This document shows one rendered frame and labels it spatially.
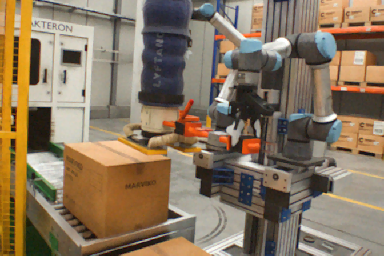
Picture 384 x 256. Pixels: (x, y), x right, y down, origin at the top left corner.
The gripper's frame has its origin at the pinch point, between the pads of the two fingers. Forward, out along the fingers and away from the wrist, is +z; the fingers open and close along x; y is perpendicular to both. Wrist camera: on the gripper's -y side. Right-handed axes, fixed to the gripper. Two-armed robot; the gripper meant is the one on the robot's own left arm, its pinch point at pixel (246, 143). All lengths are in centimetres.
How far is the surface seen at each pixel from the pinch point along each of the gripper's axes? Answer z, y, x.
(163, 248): 65, 54, -3
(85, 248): 60, 62, 35
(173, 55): -31, 51, 2
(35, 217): 73, 137, 44
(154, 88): -15, 53, 9
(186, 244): 65, 52, -16
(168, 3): -54, 50, 6
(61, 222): 60, 94, 38
